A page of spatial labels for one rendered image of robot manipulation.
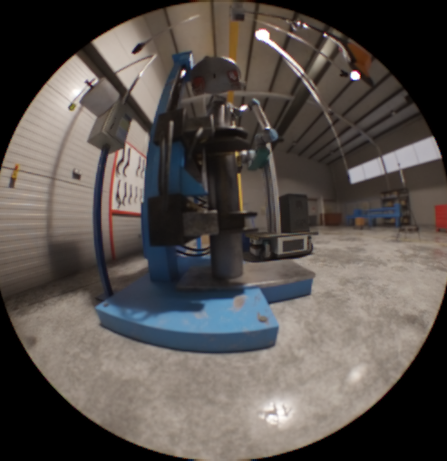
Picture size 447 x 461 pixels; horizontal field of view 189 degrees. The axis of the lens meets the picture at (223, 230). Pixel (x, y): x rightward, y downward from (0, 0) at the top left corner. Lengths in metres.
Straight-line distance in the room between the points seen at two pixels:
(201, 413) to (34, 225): 2.01
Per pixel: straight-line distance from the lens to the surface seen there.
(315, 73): 6.37
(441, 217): 7.10
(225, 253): 0.78
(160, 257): 0.92
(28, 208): 2.02
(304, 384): 0.54
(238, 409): 0.49
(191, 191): 0.57
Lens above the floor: 0.48
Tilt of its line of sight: 2 degrees down
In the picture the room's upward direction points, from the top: 3 degrees counter-clockwise
